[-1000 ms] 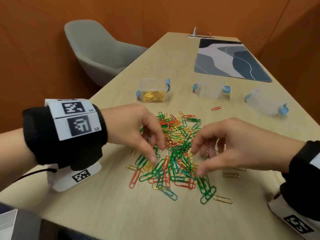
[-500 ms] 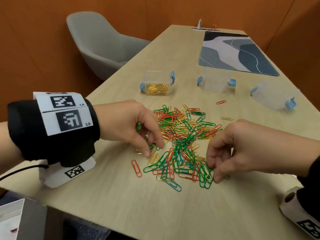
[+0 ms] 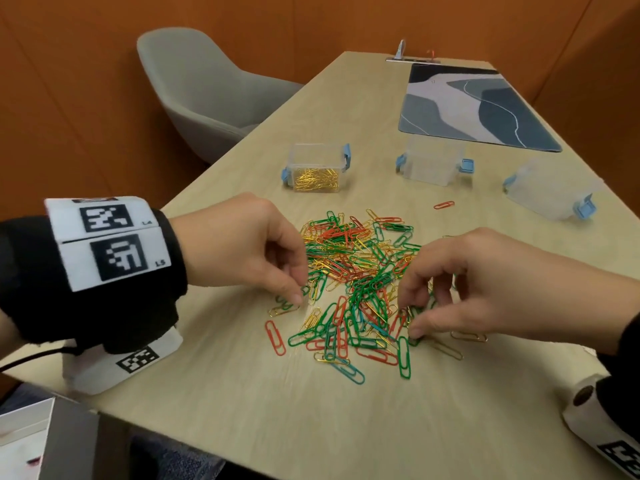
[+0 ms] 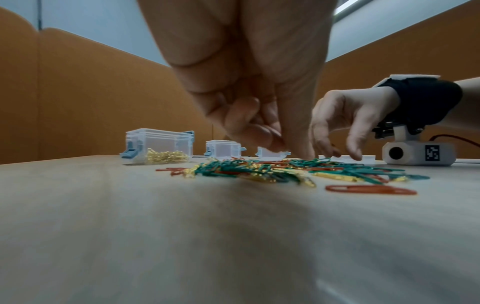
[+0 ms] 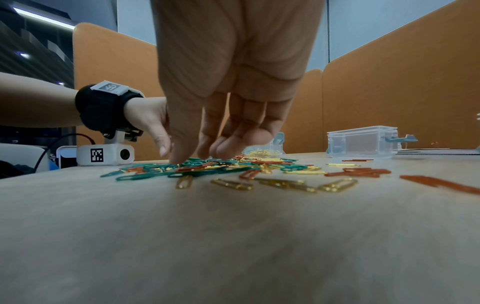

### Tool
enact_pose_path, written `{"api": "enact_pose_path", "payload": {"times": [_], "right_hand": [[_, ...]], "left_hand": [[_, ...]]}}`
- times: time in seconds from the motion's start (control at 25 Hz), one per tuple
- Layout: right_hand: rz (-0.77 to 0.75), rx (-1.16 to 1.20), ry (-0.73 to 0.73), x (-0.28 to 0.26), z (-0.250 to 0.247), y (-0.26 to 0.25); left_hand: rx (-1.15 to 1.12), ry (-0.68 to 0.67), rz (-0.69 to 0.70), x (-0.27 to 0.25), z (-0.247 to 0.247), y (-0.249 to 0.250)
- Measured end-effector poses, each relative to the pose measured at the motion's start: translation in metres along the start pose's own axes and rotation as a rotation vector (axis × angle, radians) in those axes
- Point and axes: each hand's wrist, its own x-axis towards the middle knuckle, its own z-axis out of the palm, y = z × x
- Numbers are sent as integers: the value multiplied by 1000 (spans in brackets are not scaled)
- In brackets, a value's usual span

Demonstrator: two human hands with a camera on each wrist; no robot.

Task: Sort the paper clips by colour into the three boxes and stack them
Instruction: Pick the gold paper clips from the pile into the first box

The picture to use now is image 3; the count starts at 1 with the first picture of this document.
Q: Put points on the person's right hand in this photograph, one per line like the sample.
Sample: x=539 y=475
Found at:
x=525 y=294

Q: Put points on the person's left hand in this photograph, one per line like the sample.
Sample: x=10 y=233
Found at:
x=230 y=244

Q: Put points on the transparent box with blue latches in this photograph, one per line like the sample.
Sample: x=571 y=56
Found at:
x=550 y=192
x=315 y=157
x=432 y=164

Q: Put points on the sorted heap of gold clips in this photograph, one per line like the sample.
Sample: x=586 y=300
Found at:
x=316 y=179

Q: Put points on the pile of colored paper clips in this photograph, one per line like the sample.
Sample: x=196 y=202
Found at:
x=360 y=274

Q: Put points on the grey shell chair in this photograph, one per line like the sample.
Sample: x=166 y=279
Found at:
x=210 y=94

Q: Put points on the white left marker band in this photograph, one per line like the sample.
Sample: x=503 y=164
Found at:
x=75 y=264

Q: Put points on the blue patterned desk mat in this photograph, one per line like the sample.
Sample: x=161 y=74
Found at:
x=475 y=109

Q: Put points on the grey white box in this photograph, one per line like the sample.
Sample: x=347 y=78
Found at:
x=70 y=439

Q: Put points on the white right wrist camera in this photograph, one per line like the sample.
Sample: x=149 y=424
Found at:
x=585 y=419

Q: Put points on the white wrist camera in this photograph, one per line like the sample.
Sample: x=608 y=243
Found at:
x=585 y=419
x=90 y=374

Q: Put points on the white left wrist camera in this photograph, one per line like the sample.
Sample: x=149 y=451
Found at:
x=90 y=374

